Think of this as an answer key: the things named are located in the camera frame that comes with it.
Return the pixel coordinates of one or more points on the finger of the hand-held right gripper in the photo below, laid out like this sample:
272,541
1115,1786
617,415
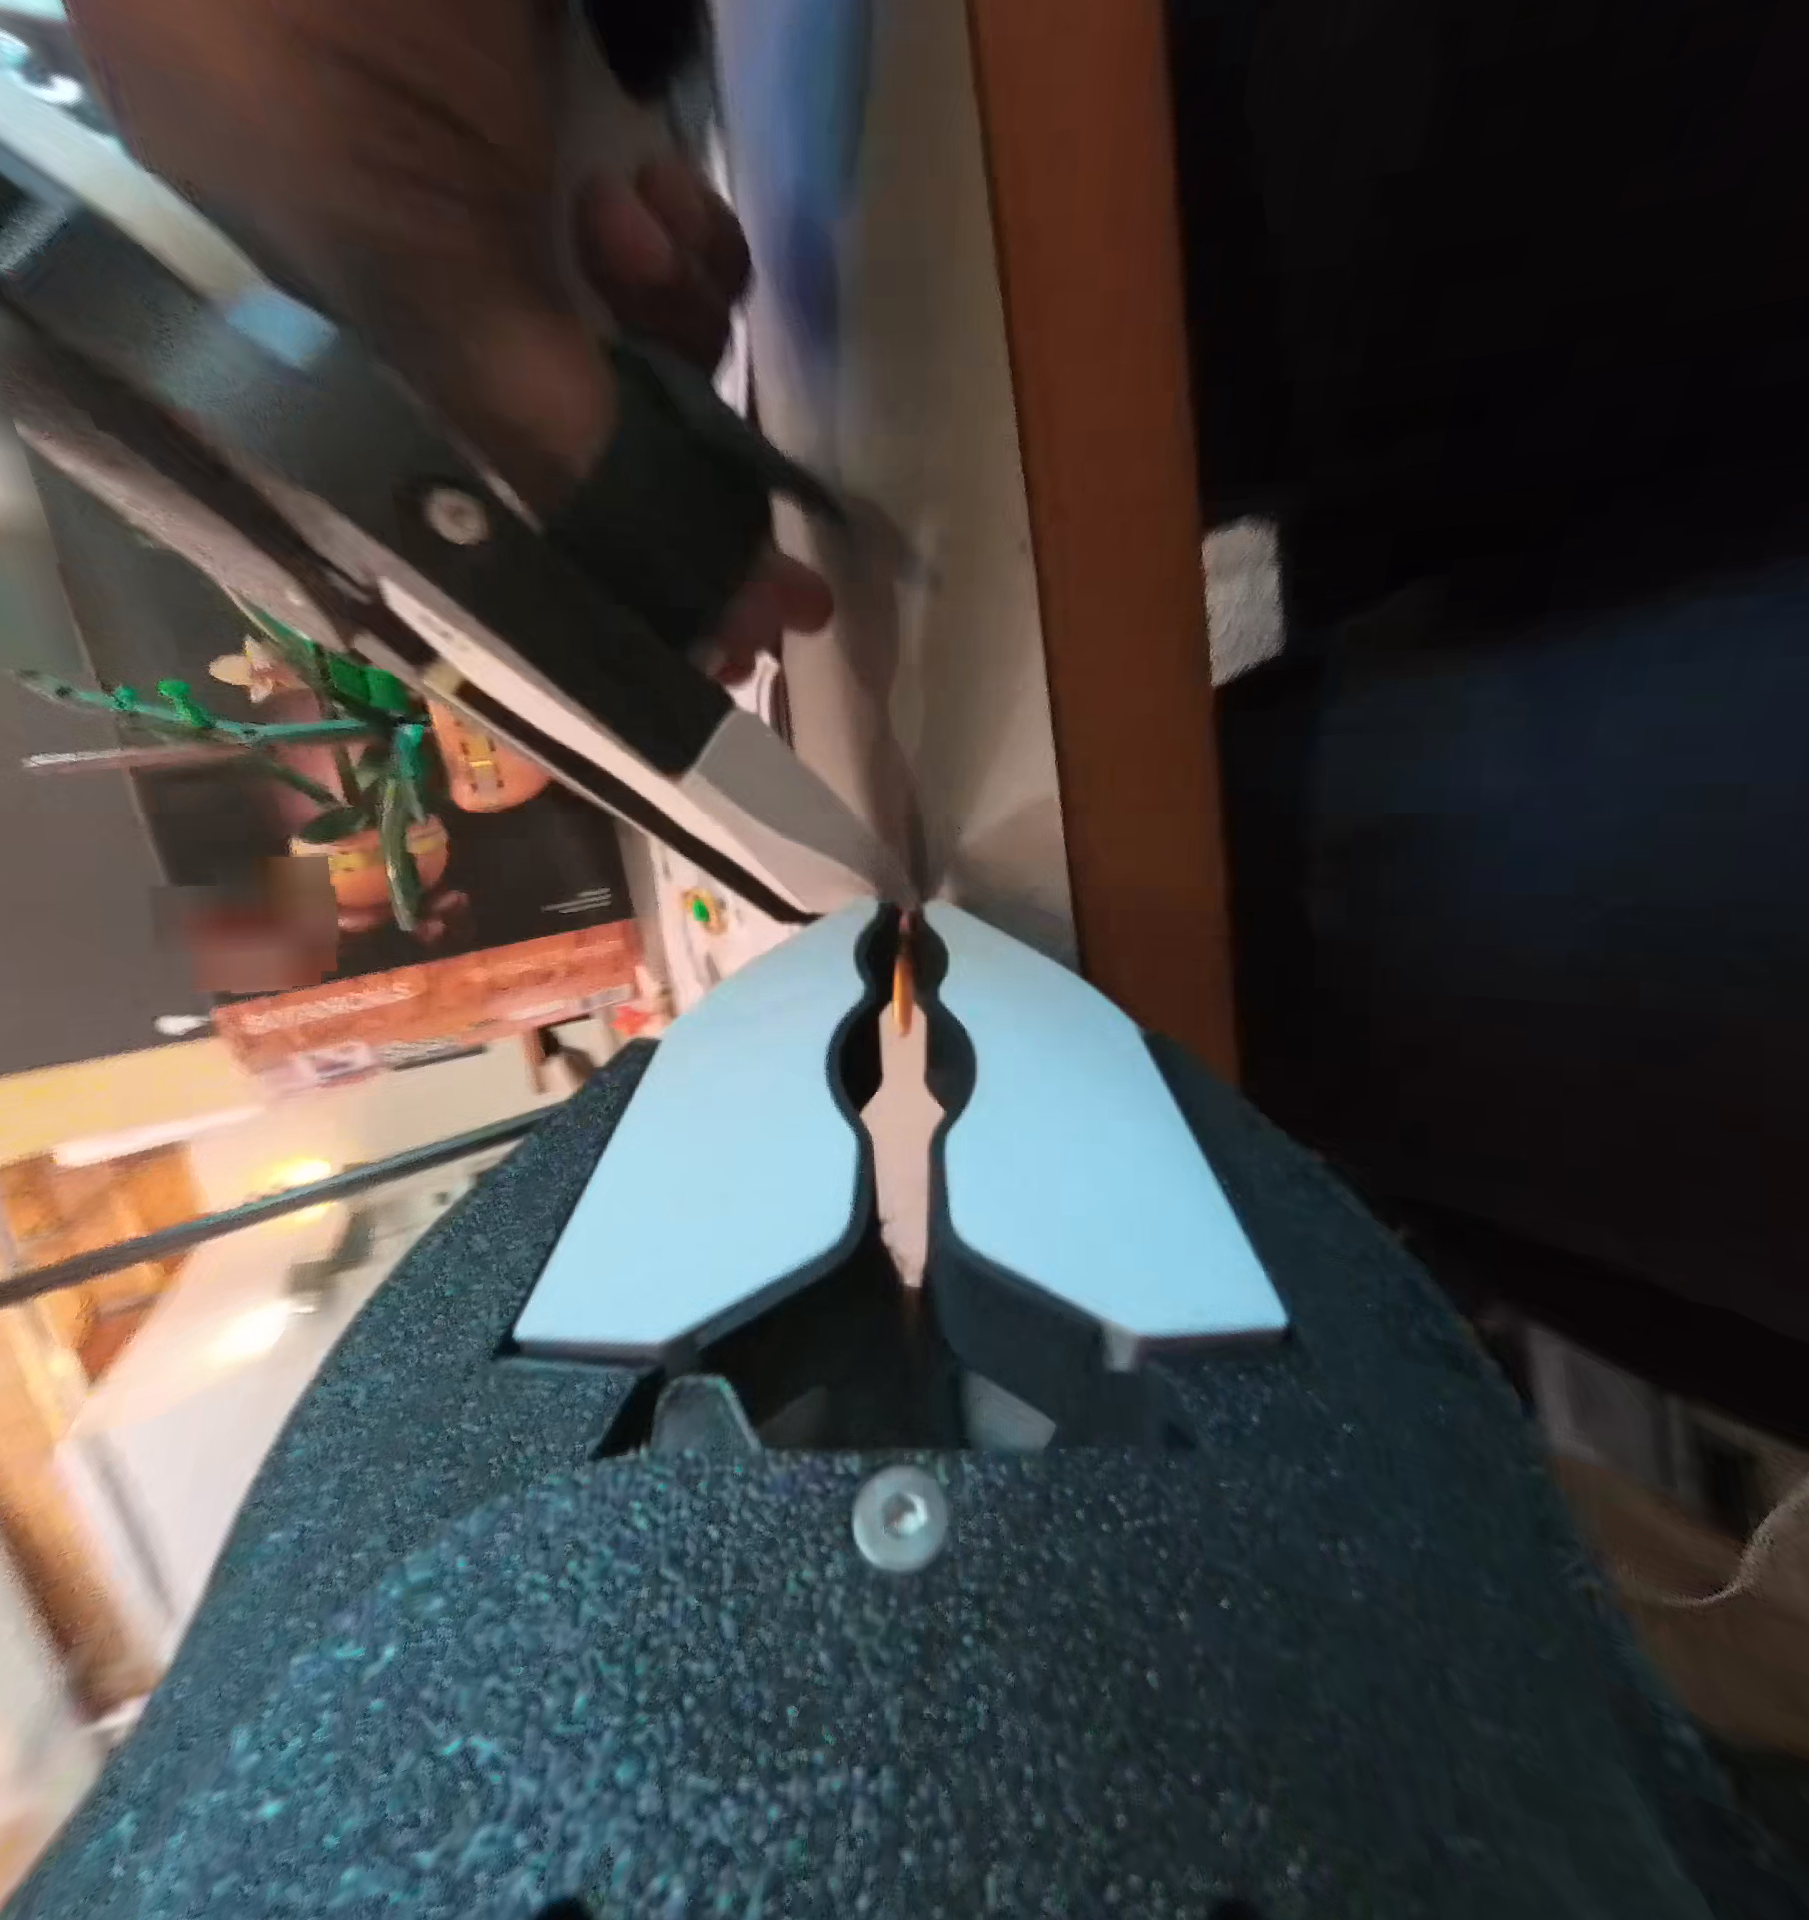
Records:
785,810

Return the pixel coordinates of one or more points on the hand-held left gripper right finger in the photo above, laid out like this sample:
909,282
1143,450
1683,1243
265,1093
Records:
1098,1170

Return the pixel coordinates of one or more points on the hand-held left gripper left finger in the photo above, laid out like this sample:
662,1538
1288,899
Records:
695,1170

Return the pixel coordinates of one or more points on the person's right hand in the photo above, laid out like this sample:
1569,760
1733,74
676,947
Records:
394,165

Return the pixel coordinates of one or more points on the toy plant set box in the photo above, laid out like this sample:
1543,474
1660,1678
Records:
545,856

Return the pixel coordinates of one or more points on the person's leg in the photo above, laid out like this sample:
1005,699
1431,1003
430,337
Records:
1563,930

